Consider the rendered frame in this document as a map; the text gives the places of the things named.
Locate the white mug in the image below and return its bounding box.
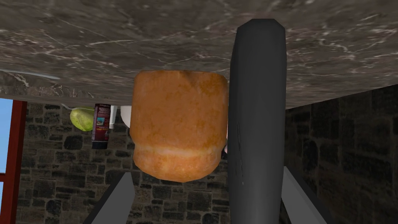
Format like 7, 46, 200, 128
119, 105, 133, 129

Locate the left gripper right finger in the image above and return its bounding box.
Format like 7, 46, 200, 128
281, 166, 336, 224

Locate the dark grey tall cylinder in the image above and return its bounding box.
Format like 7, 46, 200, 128
228, 18, 287, 224

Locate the orange-brown bread loaf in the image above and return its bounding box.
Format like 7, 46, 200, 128
129, 70, 229, 183

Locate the red framed window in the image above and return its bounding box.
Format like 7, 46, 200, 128
0, 98, 28, 224

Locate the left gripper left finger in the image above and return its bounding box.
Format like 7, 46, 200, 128
83, 171, 136, 224

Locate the green round fruit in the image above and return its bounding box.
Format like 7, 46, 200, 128
70, 106, 95, 132

